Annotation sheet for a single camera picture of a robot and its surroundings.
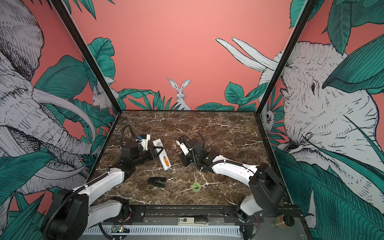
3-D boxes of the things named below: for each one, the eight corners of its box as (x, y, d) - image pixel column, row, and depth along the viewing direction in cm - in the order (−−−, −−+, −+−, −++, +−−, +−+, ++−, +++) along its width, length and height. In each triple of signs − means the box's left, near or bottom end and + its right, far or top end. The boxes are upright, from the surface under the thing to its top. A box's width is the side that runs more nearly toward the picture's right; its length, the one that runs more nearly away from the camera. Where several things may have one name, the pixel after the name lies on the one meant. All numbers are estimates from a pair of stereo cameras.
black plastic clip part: (147, 187, 85) (146, 185, 83) (149, 178, 88) (148, 176, 86) (164, 187, 85) (164, 186, 83) (166, 178, 88) (165, 176, 86)
